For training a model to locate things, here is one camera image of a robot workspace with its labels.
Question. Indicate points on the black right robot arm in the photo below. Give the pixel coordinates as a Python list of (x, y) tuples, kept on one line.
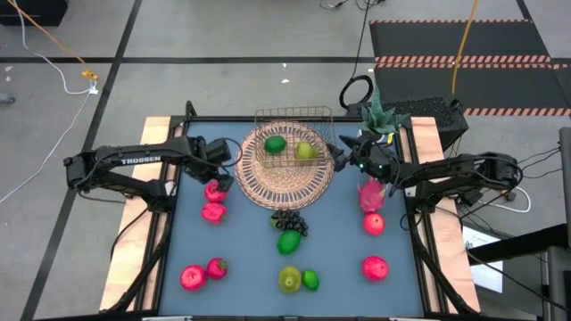
[(446, 171)]

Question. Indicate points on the glossy green oval fruit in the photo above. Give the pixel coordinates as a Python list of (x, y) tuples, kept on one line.
[(289, 242)]

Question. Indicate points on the black striped floor mat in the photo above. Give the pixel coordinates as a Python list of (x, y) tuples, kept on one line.
[(490, 89), (424, 40)]

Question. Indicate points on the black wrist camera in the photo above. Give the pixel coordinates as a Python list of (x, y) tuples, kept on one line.
[(219, 150), (381, 158)]

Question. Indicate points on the white sheet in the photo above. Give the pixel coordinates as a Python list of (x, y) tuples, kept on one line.
[(484, 267)]

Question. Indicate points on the short black frame post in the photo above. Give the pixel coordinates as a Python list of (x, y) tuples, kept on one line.
[(190, 110)]

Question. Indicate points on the black rig frame strut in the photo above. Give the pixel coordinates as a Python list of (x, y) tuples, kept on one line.
[(441, 267), (140, 272)]

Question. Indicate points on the pink dragon fruit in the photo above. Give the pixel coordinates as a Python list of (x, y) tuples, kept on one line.
[(371, 196)]

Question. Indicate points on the dark grape bunch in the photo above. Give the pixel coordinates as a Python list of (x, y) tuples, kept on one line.
[(292, 221)]

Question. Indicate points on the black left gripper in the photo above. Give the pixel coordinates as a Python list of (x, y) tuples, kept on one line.
[(207, 166)]

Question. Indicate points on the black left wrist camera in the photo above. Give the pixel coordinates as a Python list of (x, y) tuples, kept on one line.
[(219, 150)]

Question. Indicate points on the red apple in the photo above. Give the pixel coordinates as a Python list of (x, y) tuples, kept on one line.
[(193, 277), (374, 224), (374, 268)]

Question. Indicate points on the green lime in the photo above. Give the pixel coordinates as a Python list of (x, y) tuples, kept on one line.
[(310, 280), (275, 145)]

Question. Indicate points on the grey post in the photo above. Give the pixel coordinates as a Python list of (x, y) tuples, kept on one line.
[(565, 178)]

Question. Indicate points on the red strawberry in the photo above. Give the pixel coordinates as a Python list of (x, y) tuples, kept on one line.
[(216, 269)]

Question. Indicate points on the round woven placemat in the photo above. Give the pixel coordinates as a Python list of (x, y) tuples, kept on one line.
[(281, 187)]

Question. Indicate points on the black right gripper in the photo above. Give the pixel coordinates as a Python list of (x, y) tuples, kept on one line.
[(359, 158)]

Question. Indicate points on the black perforated box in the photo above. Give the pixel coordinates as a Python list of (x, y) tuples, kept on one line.
[(428, 109)]

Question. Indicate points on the black table frame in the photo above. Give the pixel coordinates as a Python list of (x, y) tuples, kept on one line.
[(223, 118)]

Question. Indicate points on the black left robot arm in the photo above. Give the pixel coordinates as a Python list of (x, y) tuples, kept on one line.
[(134, 159)]

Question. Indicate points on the green spiky artificial plant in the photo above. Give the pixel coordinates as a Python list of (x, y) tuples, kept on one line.
[(379, 119)]

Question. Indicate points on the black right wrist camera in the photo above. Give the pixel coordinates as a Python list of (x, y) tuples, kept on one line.
[(381, 158)]

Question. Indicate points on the large yellow-green pear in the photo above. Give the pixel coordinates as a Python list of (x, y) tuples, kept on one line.
[(290, 280)]

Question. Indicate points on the dark desk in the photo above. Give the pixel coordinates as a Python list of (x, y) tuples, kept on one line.
[(526, 243)]

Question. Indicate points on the light wooden side board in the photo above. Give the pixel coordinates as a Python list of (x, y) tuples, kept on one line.
[(428, 134), (125, 249)]

